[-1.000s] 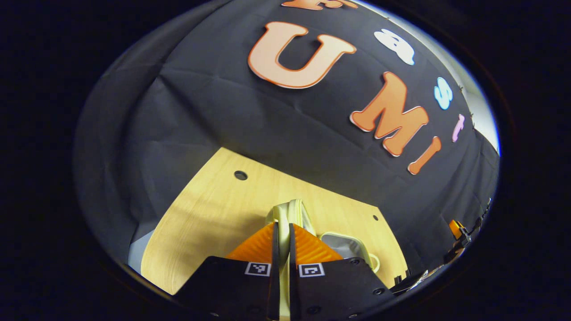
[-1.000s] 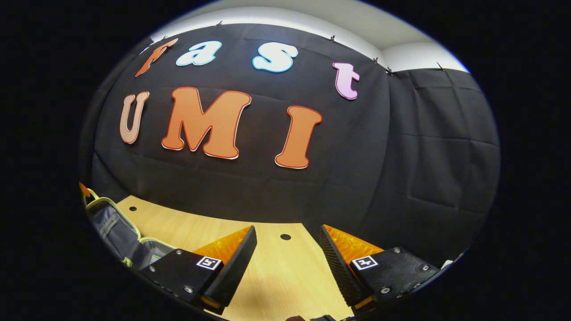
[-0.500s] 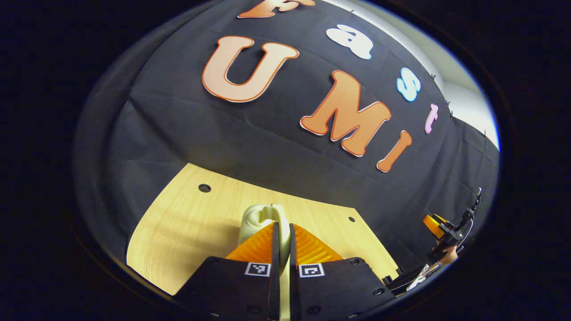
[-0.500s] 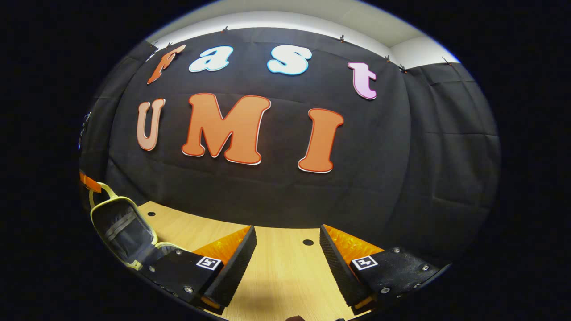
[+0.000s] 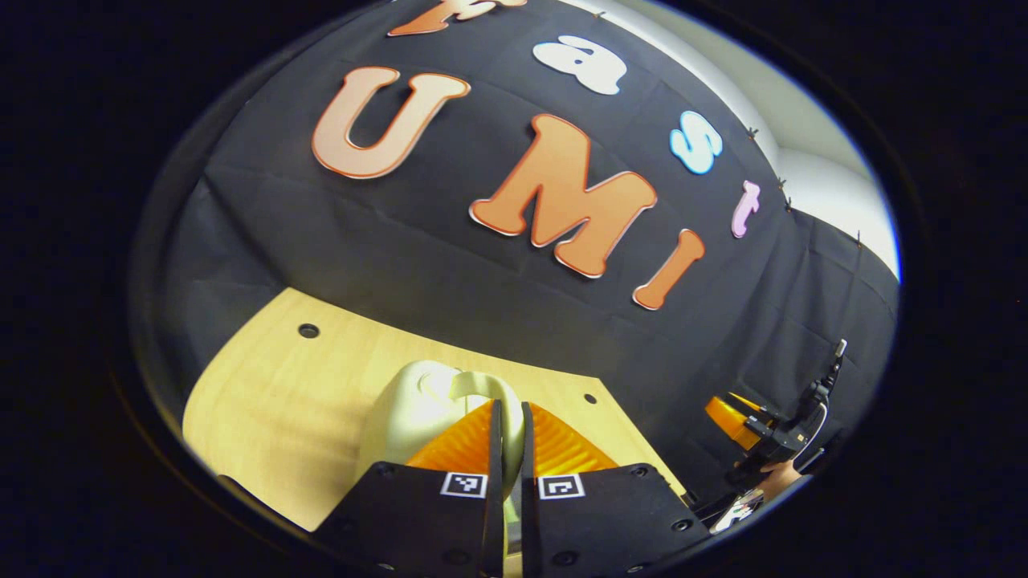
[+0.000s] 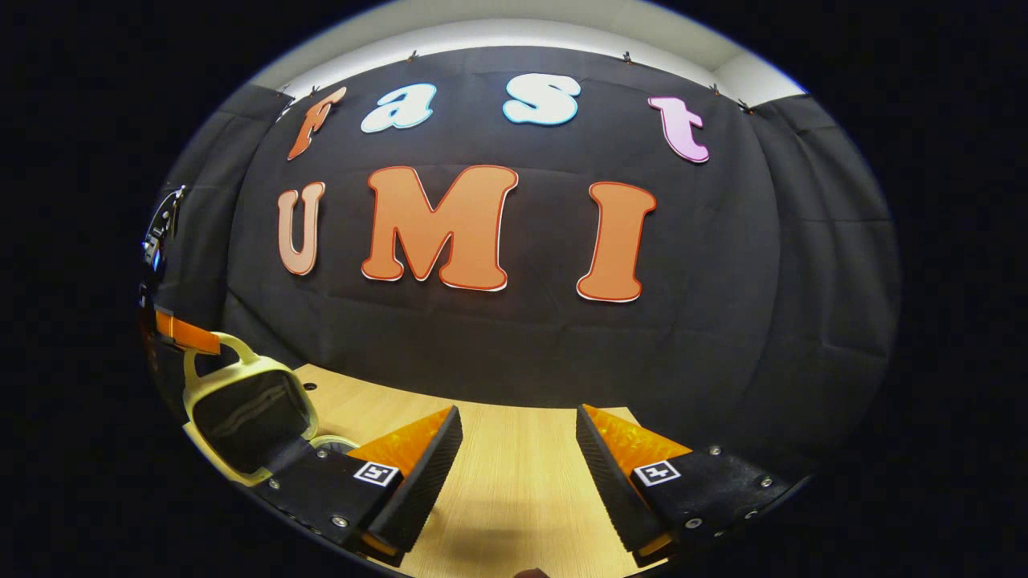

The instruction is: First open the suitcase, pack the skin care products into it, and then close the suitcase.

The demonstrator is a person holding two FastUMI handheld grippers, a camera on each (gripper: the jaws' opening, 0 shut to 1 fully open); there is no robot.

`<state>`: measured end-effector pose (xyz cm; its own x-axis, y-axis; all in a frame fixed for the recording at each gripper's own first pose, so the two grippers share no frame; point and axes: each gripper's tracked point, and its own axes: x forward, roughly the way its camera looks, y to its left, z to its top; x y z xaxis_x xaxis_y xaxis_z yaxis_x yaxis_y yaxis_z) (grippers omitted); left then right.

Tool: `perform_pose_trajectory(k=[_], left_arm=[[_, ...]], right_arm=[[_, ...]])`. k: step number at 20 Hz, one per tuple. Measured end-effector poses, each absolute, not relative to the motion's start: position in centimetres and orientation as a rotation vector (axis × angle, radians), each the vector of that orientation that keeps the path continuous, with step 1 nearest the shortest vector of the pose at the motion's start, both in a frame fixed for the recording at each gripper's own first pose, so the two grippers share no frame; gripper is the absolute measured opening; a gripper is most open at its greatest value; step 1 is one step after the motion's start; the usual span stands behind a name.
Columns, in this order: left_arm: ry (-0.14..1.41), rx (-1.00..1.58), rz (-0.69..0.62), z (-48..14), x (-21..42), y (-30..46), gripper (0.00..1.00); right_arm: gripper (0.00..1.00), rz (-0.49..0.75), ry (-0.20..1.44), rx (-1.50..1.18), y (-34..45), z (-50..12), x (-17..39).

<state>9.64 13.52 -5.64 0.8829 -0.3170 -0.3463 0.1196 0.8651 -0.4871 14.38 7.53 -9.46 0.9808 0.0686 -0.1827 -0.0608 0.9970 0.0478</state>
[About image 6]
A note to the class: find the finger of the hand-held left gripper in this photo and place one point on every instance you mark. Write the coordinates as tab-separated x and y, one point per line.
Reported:
189	333

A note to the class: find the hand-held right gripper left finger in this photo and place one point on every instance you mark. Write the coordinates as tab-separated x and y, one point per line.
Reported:
426	482

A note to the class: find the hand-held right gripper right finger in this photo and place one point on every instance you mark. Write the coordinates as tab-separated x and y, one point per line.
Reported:
606	482

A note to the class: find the pale yellow small suitcase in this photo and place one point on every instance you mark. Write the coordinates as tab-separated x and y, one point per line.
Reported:
249	417

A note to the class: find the black backdrop cloth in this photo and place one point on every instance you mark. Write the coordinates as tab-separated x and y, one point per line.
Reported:
723	281

